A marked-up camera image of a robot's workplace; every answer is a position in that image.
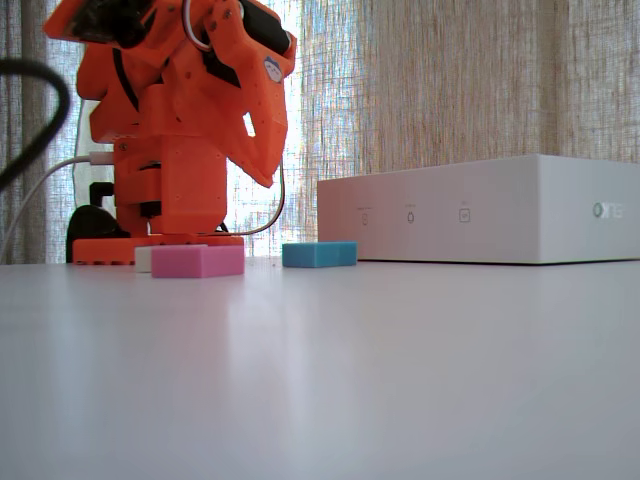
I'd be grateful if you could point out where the orange gripper black motor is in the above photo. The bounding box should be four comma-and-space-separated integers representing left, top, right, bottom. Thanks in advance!
202, 0, 297, 189

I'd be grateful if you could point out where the orange robot base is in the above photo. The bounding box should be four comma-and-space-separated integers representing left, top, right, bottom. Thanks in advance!
72, 137, 246, 266

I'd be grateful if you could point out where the blue foam cuboid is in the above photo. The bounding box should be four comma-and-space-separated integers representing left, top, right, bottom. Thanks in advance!
281, 241, 359, 269

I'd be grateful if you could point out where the pink foam cuboid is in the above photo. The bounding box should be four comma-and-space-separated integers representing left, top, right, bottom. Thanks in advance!
150, 244, 246, 279

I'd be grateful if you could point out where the white foam cuboid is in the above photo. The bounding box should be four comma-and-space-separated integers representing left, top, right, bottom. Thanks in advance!
134, 243, 209, 274

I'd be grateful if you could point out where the white cardboard bin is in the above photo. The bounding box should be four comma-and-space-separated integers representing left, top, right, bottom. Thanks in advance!
316, 153, 640, 265

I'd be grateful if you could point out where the beige woven curtain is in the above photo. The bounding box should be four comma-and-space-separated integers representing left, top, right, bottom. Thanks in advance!
0, 0, 640, 265

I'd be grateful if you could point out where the black table clamp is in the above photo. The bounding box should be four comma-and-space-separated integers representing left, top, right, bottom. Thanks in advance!
66, 182, 132, 264

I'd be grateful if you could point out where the white red black servo cable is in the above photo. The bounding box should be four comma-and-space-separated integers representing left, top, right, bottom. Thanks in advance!
182, 0, 214, 52
224, 159, 287, 236

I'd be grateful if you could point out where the black camera cable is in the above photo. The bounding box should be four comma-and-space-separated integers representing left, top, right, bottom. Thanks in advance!
112, 47, 141, 111

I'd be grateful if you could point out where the white USB cable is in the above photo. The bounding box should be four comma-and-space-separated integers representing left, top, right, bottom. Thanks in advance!
0, 152, 116, 264

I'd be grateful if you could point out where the thick black cable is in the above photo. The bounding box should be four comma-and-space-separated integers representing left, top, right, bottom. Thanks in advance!
0, 57, 72, 191

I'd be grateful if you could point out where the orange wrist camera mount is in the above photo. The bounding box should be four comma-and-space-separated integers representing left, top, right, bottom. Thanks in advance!
42, 0, 156, 50

